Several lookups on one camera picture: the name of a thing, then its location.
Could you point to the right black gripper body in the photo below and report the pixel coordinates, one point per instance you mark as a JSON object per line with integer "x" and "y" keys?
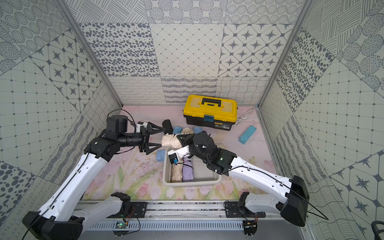
{"x": 189, "y": 141}

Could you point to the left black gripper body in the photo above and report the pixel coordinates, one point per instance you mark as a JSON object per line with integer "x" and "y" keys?
{"x": 144, "y": 139}

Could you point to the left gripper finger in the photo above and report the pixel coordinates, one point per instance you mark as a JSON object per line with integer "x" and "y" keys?
{"x": 153, "y": 129}
{"x": 151, "y": 147}

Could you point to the lilac umbrella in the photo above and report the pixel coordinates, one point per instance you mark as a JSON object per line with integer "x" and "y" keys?
{"x": 187, "y": 171}

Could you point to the beige umbrella black stripes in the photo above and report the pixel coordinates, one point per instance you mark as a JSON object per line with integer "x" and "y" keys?
{"x": 171, "y": 141}

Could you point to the cream umbrella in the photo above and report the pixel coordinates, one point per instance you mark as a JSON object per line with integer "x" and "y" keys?
{"x": 177, "y": 173}

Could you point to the white plastic storage box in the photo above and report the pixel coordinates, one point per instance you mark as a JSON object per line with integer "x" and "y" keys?
{"x": 202, "y": 175}

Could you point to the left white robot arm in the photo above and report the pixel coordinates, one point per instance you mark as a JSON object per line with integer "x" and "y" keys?
{"x": 57, "y": 218}

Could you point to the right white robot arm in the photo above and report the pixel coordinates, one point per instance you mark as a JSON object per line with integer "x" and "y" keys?
{"x": 291, "y": 194}

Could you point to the blue umbrella beside box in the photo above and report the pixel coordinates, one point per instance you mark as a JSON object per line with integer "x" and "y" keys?
{"x": 161, "y": 155}

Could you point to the black folded umbrella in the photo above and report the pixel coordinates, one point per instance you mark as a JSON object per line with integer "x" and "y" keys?
{"x": 168, "y": 129}

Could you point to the beige umbrella black lining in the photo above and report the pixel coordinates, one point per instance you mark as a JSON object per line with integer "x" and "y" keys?
{"x": 187, "y": 131}

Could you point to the beige umbrella behind box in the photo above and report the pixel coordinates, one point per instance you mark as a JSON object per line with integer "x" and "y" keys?
{"x": 219, "y": 145}

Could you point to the pink floral table mat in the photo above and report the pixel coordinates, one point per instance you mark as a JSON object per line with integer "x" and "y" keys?
{"x": 141, "y": 176}

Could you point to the yellow black toolbox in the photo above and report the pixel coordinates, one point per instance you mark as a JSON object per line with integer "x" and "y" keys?
{"x": 210, "y": 112}

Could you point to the left green circuit board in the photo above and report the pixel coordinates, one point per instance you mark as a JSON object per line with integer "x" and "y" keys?
{"x": 121, "y": 229}

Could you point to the right black circuit board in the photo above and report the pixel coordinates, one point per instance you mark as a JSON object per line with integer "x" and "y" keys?
{"x": 250, "y": 228}

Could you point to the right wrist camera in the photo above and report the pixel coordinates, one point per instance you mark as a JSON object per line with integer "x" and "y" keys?
{"x": 176, "y": 156}

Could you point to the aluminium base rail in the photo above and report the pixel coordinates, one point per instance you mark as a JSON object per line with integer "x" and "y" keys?
{"x": 188, "y": 216}

